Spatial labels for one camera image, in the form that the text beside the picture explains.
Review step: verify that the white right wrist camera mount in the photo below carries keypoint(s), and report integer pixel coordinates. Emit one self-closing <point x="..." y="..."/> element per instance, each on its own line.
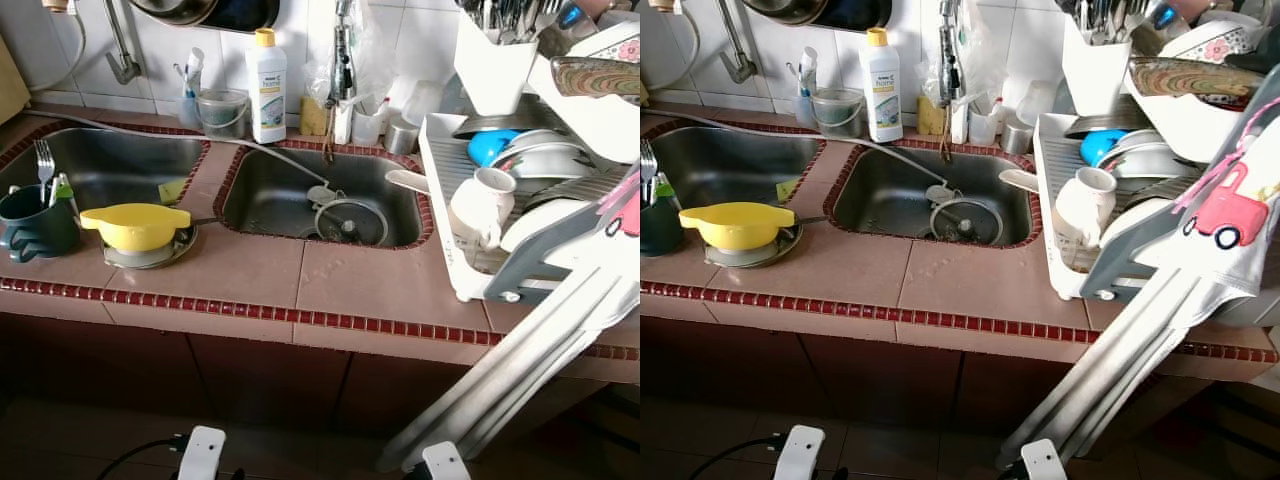
<point x="1043" y="462"/>
<point x="445" y="463"/>

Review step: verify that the white toothbrush cup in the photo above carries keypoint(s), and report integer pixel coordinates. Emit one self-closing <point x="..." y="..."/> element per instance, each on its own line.
<point x="190" y="100"/>
<point x="806" y="100"/>

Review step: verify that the clear plastic pail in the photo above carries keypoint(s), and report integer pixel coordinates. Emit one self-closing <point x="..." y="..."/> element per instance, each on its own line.
<point x="838" y="112"/>
<point x="222" y="112"/>

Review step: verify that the steel mesh strainer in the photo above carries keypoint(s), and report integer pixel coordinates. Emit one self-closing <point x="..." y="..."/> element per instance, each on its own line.
<point x="966" y="221"/>
<point x="350" y="222"/>

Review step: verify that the floral plate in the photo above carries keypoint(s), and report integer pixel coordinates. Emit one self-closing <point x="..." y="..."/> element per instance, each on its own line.
<point x="615" y="45"/>
<point x="1215" y="45"/>

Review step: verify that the chrome tap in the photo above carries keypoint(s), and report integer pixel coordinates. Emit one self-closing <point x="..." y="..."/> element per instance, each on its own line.
<point x="950" y="50"/>
<point x="345" y="50"/>

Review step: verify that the white ceramic mug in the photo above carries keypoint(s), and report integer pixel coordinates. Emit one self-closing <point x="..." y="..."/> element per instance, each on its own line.
<point x="1085" y="205"/>
<point x="480" y="205"/>

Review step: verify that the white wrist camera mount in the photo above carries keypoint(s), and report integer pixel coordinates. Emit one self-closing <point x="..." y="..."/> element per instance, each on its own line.
<point x="800" y="452"/>
<point x="1043" y="462"/>
<point x="200" y="452"/>
<point x="445" y="463"/>

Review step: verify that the steel cup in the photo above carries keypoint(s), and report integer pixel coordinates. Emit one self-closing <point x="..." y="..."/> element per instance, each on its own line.
<point x="403" y="136"/>
<point x="1018" y="136"/>

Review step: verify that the steel sink basin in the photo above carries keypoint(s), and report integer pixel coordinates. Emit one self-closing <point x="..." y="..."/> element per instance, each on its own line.
<point x="890" y="205"/>
<point x="730" y="165"/>
<point x="110" y="165"/>
<point x="270" y="205"/>

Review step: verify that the dark hanging pan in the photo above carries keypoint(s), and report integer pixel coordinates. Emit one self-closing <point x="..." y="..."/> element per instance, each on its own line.
<point x="205" y="10"/>
<point x="820" y="10"/>

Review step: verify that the white cloth red car print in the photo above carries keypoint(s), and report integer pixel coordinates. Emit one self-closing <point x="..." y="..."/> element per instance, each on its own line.
<point x="1230" y="205"/>
<point x="625" y="208"/>

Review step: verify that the yellow green scouring sponge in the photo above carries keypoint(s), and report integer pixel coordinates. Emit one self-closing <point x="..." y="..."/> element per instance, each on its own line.
<point x="172" y="190"/>
<point x="788" y="189"/>

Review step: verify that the white detergent bottle yellow cap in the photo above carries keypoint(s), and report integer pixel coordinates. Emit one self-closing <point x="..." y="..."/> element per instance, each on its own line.
<point x="266" y="90"/>
<point x="881" y="90"/>

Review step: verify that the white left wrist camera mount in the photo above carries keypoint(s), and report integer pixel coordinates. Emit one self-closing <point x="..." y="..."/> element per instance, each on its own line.
<point x="200" y="452"/>
<point x="800" y="452"/>

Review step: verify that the dark blue mug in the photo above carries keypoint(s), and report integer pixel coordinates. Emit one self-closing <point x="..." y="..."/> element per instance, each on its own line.
<point x="660" y="228"/>
<point x="35" y="228"/>

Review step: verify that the steel spoon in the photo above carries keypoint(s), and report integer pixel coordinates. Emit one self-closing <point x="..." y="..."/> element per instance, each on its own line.
<point x="208" y="220"/>
<point x="812" y="220"/>

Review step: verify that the chrome wall faucet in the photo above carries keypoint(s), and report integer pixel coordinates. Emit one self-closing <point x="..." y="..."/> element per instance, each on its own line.
<point x="122" y="50"/>
<point x="737" y="50"/>

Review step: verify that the white cutlery holder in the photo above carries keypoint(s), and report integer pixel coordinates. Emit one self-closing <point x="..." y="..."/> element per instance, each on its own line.
<point x="1095" y="70"/>
<point x="495" y="70"/>

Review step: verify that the yellow sponge block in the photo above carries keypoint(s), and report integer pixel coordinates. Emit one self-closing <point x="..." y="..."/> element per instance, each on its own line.
<point x="313" y="117"/>
<point x="930" y="117"/>

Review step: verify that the white dish rack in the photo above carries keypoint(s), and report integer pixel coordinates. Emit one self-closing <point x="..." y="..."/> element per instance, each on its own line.
<point x="440" y="200"/>
<point x="1055" y="200"/>

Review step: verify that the yellow plastic bowl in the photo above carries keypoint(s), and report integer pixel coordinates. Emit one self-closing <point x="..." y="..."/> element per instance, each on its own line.
<point x="737" y="225"/>
<point x="135" y="225"/>

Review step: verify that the blue bowl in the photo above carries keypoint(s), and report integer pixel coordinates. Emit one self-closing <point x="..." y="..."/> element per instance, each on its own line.
<point x="488" y="147"/>
<point x="1100" y="147"/>

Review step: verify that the steel bowl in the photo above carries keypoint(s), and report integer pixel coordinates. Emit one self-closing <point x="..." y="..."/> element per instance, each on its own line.
<point x="150" y="259"/>
<point x="750" y="257"/>

